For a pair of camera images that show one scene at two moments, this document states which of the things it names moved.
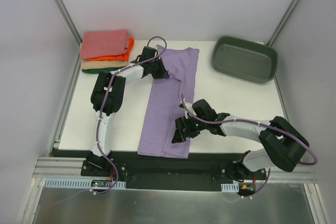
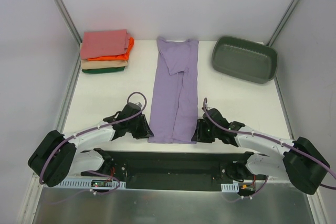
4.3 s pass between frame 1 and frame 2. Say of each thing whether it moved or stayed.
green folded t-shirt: stayed
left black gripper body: moved
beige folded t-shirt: stayed
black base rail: stayed
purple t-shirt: moved
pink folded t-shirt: stayed
